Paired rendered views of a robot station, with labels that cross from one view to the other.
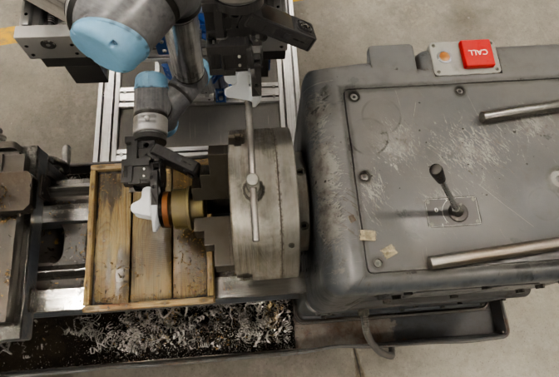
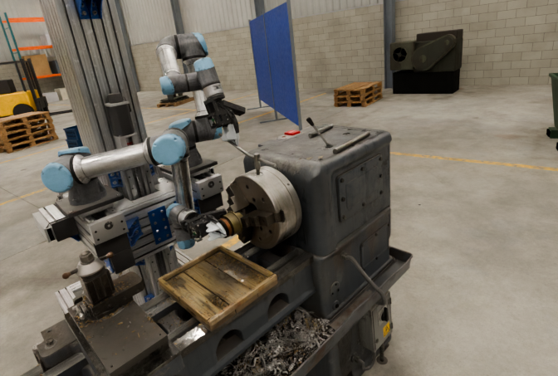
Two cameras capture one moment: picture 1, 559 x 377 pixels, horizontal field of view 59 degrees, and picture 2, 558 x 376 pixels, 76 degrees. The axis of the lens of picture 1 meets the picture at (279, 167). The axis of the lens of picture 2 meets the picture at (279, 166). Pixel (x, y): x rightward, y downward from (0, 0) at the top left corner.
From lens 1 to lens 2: 1.17 m
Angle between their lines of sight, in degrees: 54
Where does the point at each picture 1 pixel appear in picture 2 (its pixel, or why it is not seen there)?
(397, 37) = not seen: hidden behind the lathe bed
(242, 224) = (264, 183)
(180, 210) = (231, 216)
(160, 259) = (232, 285)
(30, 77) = not seen: outside the picture
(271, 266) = (288, 200)
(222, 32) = (217, 109)
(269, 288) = (296, 264)
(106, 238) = (193, 297)
